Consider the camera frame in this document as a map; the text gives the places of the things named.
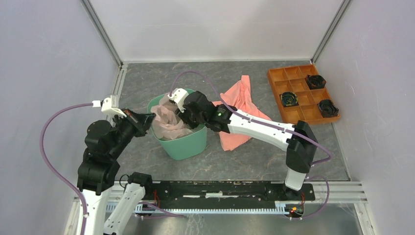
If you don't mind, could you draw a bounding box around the green plastic trash bin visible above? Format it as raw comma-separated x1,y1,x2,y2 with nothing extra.
147,94,207,161

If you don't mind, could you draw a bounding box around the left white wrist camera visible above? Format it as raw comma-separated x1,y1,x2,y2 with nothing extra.
92,94,127,118

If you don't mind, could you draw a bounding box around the translucent pink plastic trash bag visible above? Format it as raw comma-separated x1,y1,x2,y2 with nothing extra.
150,95,195,141

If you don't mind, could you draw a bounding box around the black green bag roll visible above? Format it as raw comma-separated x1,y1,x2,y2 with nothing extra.
280,92,299,107

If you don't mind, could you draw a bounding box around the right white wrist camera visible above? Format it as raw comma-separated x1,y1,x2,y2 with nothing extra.
167,88,189,113

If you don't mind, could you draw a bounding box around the orange compartment tray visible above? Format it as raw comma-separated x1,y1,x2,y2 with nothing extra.
267,64,340,125

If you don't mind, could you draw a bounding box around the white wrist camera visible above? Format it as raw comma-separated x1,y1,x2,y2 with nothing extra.
92,94,127,118
167,88,189,113

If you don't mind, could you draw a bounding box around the black bag roll right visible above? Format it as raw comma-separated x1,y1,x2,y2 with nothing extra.
318,99,339,118

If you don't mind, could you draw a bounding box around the left corner aluminium post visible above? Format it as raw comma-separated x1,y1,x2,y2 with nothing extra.
80,0,123,68

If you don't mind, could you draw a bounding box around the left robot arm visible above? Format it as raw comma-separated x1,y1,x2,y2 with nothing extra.
77,109,156,235

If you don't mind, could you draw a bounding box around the right corner aluminium post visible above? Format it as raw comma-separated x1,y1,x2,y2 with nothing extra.
310,0,352,64

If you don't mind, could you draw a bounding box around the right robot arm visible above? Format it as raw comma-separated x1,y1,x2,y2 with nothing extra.
168,89,318,200

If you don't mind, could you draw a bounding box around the salmon pink cloth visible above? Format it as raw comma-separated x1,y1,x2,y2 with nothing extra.
219,75,271,151

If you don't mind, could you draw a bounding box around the corner aluminium post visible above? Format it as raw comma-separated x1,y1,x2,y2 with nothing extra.
80,0,123,68
310,0,352,64

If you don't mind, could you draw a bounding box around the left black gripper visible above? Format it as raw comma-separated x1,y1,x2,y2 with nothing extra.
109,105,157,157

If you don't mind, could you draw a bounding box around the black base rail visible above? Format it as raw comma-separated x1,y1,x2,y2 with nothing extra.
136,181,316,215

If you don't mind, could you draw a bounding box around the black bag roll top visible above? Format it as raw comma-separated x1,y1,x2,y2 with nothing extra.
305,75,326,90

